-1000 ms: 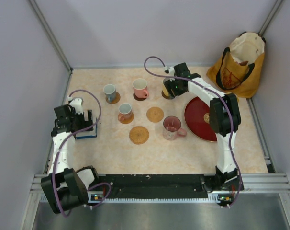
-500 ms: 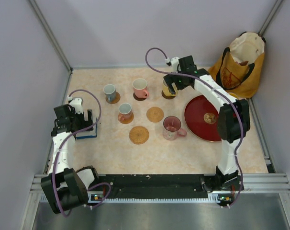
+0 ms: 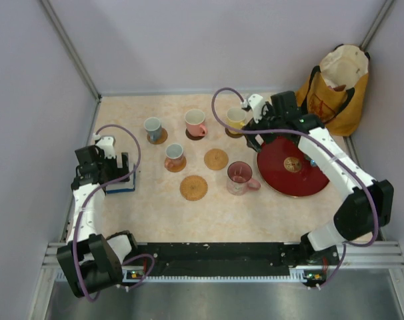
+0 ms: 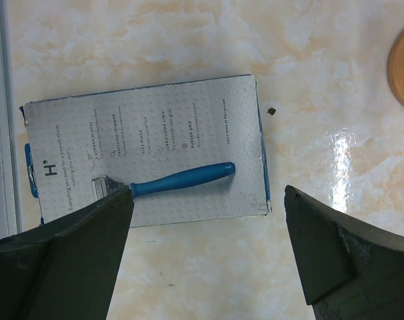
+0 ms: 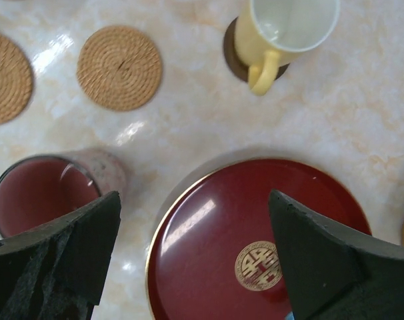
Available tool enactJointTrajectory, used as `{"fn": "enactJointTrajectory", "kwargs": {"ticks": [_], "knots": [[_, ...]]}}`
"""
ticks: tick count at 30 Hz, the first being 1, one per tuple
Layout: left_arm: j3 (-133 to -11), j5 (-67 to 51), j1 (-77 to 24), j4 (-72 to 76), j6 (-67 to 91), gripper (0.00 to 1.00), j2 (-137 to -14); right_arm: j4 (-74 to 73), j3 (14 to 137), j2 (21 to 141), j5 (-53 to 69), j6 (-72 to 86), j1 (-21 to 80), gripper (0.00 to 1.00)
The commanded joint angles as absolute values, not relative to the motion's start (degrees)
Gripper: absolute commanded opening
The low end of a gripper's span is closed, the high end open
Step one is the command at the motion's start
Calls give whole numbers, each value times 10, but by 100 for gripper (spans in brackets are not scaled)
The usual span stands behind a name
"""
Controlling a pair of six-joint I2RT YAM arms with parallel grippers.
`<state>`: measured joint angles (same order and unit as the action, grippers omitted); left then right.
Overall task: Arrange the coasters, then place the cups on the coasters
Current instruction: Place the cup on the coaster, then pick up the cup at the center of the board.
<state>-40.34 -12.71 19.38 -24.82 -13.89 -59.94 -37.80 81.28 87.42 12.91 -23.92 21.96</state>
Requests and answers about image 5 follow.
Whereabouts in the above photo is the red round tray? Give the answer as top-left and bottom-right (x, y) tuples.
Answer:
(146, 158), (371, 319)

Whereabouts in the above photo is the dark walnut coaster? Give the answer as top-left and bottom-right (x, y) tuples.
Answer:
(223, 13), (275, 82)

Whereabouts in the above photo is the tall pink ghost mug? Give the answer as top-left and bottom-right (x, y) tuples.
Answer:
(0, 148), (127, 238)

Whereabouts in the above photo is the blue mug yellow inside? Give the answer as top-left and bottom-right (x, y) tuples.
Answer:
(285, 311), (295, 320)

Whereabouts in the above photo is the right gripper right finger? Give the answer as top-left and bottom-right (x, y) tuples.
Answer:
(269, 190), (404, 319)

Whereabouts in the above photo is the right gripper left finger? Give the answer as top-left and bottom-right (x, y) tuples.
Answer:
(0, 191), (121, 319)

